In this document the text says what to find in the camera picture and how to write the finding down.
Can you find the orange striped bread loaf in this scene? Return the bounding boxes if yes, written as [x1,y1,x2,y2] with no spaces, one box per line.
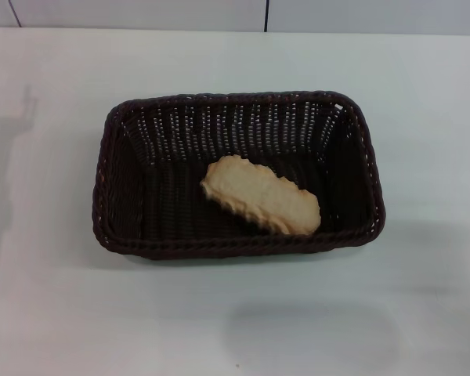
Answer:
[201,154,322,237]

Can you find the dark brown woven basket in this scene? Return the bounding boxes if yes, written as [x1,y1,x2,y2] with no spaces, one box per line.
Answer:
[92,89,388,262]

